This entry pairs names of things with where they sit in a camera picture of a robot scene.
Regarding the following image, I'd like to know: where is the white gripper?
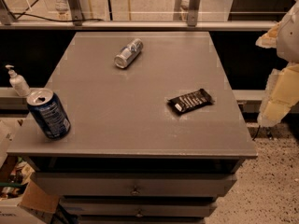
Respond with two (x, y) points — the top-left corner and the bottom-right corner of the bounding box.
(255, 1), (299, 127)

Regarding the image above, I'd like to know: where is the top drawer knob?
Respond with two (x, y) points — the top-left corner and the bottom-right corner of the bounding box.
(131, 186), (140, 196)

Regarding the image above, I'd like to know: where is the drawer knob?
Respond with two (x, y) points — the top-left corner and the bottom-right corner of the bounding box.
(131, 186), (140, 196)
(135, 210), (144, 218)

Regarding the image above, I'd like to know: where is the blue soda can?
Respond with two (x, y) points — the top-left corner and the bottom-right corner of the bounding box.
(26, 88), (71, 140)

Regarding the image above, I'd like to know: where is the silver blue redbull can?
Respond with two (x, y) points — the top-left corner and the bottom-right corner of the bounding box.
(114, 38), (143, 69)

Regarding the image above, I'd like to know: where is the cardboard box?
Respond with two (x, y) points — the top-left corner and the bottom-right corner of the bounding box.
(0, 120), (58, 224)

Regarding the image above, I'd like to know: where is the black candy bar wrapper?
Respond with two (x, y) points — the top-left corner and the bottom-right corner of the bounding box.
(168, 89), (214, 115)

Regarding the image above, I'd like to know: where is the white pump bottle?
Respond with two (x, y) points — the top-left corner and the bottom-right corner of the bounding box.
(6, 64), (31, 97)

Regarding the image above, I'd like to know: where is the black cable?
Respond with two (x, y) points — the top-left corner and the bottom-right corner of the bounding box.
(8, 0), (106, 23)

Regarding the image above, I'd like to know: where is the grey drawer cabinet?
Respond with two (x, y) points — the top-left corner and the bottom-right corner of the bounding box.
(8, 32), (256, 224)

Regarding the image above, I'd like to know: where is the lower drawer knob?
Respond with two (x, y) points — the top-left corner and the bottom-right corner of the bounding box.
(135, 210), (144, 218)

